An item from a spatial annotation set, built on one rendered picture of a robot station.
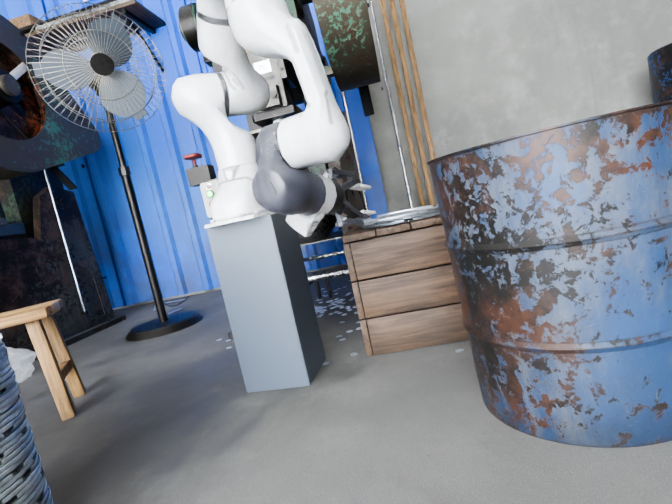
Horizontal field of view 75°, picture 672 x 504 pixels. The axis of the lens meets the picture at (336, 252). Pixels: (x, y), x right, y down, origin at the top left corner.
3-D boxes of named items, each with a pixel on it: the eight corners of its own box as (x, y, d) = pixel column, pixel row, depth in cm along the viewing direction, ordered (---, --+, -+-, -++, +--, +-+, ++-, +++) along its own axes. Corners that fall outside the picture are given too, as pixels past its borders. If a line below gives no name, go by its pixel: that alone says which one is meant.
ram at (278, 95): (286, 102, 179) (269, 29, 176) (252, 111, 181) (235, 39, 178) (295, 110, 196) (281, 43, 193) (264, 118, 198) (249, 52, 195)
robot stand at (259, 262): (309, 386, 112) (270, 214, 107) (246, 393, 116) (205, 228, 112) (326, 359, 129) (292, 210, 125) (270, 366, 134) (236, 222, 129)
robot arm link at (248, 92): (190, 7, 102) (264, 7, 110) (196, 106, 119) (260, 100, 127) (204, 25, 96) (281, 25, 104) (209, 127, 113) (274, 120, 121)
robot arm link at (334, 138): (214, 11, 79) (251, 180, 82) (297, -37, 70) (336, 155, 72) (253, 28, 89) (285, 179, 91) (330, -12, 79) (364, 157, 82)
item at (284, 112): (297, 117, 184) (294, 103, 184) (253, 128, 187) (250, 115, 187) (305, 122, 200) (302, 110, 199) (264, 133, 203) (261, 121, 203)
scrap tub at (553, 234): (819, 436, 58) (781, 73, 53) (497, 471, 65) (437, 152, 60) (644, 335, 100) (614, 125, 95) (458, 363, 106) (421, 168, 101)
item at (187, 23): (212, 46, 183) (199, -9, 181) (187, 53, 185) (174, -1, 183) (231, 61, 205) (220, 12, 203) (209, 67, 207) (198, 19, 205)
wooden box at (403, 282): (504, 334, 118) (482, 208, 114) (366, 356, 123) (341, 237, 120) (475, 299, 157) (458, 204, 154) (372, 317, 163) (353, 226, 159)
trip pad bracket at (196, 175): (218, 209, 175) (207, 161, 173) (196, 214, 177) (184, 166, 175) (224, 209, 181) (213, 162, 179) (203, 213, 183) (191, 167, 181)
